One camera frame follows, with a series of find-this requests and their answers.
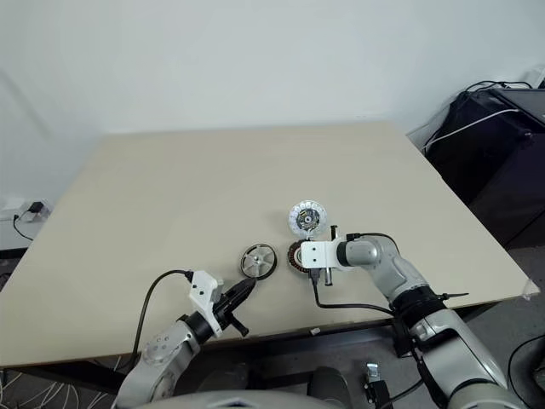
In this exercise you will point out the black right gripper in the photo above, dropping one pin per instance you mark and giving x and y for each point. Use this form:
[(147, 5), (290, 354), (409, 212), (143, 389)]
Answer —
[(328, 277)]

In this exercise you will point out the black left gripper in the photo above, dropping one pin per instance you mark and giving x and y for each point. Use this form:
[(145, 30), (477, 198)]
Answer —
[(223, 309)]

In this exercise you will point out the black rimmed silver rotor wheel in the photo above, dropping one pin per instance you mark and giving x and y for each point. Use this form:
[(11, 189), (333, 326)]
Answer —
[(259, 260)]

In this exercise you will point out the silver stator housing copper coils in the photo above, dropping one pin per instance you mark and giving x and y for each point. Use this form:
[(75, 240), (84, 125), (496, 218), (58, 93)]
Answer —
[(294, 255)]

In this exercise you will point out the silver motor cover circuit board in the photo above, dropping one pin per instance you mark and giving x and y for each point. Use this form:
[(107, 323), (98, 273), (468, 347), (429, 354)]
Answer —
[(306, 215)]

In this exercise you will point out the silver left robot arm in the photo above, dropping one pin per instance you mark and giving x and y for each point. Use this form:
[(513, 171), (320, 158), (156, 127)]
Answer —
[(166, 345)]

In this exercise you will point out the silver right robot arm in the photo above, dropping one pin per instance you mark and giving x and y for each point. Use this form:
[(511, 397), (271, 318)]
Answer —
[(383, 255)]

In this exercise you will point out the dark rounded shape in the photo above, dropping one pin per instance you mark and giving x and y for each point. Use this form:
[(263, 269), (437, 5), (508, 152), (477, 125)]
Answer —
[(330, 383)]

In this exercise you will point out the grey robot torso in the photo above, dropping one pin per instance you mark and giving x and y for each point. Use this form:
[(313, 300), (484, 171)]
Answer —
[(238, 402)]

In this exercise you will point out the black equipment cabinet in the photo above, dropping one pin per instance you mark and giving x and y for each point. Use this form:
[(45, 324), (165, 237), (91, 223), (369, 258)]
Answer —
[(489, 170)]

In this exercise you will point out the clear table corner guard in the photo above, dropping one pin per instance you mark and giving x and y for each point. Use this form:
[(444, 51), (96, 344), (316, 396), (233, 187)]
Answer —
[(530, 292)]

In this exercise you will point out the black power adapter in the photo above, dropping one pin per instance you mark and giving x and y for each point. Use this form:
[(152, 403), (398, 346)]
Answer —
[(35, 207)]

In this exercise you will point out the white power strip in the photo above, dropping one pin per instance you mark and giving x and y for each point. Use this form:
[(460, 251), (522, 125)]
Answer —
[(8, 211)]

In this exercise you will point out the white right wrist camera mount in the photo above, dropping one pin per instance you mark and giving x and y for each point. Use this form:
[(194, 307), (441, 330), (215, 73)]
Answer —
[(317, 253)]

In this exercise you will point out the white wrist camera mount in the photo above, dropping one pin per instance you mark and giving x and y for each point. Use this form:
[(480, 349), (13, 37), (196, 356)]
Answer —
[(317, 253), (202, 287)]

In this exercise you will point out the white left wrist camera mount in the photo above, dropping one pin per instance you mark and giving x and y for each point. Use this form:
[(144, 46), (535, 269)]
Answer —
[(202, 287)]

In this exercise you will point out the metal caster bracket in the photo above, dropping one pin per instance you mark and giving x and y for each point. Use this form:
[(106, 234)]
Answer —
[(374, 383)]

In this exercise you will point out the white wall socket box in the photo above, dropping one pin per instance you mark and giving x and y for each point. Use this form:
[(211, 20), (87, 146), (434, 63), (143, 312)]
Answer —
[(537, 76)]

